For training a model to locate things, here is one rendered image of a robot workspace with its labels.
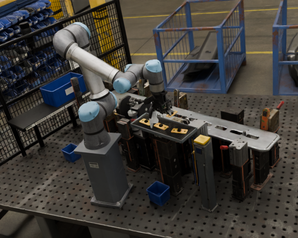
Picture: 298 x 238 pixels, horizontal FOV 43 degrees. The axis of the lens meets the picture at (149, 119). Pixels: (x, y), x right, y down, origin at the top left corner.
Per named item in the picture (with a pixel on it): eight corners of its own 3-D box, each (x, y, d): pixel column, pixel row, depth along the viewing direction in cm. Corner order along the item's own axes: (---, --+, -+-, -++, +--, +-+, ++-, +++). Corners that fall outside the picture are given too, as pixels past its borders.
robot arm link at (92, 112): (78, 131, 209) (72, 110, 202) (92, 119, 219) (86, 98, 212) (96, 134, 203) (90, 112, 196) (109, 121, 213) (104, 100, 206)
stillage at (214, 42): (192, 63, 573) (185, 0, 526) (246, 63, 539) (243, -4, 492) (164, 101, 481) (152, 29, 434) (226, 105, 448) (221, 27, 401)
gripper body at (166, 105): (162, 115, 194) (159, 95, 188) (151, 111, 200) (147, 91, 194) (172, 109, 198) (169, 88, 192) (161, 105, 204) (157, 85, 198)
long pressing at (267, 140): (284, 133, 211) (284, 131, 210) (265, 155, 198) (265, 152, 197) (115, 89, 299) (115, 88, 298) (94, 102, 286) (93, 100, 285)
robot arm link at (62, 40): (44, 32, 183) (129, 82, 176) (57, 25, 191) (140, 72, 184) (41, 52, 191) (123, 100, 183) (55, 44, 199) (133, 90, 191)
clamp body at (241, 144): (253, 192, 216) (251, 140, 199) (243, 204, 210) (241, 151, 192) (239, 186, 223) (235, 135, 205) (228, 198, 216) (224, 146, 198)
